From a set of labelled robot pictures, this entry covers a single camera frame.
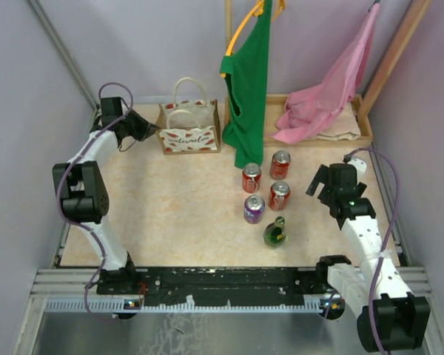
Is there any red cola can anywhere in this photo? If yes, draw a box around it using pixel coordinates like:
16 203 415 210
242 163 262 194
269 150 291 180
269 181 291 211

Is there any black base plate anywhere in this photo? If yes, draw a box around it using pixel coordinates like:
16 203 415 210
96 266 333 307

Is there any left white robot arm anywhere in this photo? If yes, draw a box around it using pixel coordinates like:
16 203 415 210
52 97 159 294

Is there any wooden tray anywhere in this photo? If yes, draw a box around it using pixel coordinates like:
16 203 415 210
224 93 374 149

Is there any yellow clothes hanger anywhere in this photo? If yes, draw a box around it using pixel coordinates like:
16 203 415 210
224 1 272 63

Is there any pink shirt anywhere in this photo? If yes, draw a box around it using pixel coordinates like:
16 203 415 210
272 1 380 144

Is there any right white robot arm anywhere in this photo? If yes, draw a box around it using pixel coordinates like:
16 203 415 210
306 151 431 354

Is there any watermelon print canvas bag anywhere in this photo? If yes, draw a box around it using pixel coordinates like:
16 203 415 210
156 77 221 155

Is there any aluminium rail frame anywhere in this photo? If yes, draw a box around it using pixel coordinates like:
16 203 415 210
13 0 444 355

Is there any beige cloth in tray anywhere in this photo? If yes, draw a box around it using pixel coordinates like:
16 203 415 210
316 103 361 141

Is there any green glass bottle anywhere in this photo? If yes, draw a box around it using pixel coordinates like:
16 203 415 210
263 216 286 249

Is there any purple soda can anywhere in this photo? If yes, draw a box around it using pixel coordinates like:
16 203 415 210
243 195 265 224

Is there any wooden rack frame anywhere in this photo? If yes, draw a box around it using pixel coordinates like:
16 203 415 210
224 0 431 119

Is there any green t-shirt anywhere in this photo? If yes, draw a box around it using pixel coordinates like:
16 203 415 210
220 6 272 169

